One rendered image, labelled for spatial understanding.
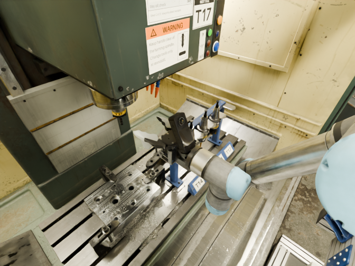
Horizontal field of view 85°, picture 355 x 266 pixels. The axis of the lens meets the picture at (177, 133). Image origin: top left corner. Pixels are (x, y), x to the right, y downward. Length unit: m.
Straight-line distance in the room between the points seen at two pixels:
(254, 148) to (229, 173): 1.11
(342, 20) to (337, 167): 1.10
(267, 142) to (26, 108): 1.50
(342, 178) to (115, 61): 0.41
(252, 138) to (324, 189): 1.35
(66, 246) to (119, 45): 0.90
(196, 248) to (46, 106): 1.02
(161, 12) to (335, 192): 0.45
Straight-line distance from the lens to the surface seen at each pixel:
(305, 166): 0.51
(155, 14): 0.50
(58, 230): 1.15
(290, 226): 2.28
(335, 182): 0.30
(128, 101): 0.67
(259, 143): 1.62
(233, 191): 0.51
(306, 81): 1.43
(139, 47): 0.48
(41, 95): 1.10
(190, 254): 1.16
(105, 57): 0.43
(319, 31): 1.36
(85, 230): 1.10
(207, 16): 0.66
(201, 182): 1.11
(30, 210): 1.72
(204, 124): 0.96
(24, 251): 1.49
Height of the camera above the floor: 1.84
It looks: 40 degrees down
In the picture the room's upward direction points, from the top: 1 degrees clockwise
